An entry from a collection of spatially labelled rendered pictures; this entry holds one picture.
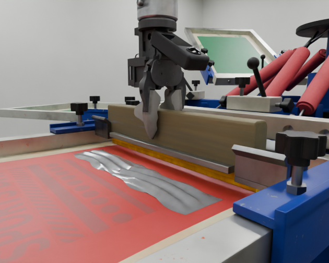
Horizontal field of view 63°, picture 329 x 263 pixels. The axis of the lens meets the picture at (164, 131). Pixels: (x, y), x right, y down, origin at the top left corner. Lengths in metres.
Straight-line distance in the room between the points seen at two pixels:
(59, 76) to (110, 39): 1.07
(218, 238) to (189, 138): 0.24
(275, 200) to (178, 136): 0.23
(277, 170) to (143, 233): 0.17
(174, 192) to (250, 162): 0.11
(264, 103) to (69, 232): 0.52
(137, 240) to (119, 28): 4.72
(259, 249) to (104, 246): 0.14
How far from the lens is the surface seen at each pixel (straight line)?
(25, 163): 0.59
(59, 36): 4.48
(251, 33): 2.43
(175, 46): 0.45
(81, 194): 0.40
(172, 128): 0.47
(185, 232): 0.30
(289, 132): 0.29
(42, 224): 0.34
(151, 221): 0.32
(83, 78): 4.54
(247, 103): 0.70
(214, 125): 0.40
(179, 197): 0.37
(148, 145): 0.51
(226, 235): 0.23
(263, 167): 0.35
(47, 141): 0.68
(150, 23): 0.50
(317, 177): 0.36
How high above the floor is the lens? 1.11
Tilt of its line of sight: 10 degrees down
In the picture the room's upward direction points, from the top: straight up
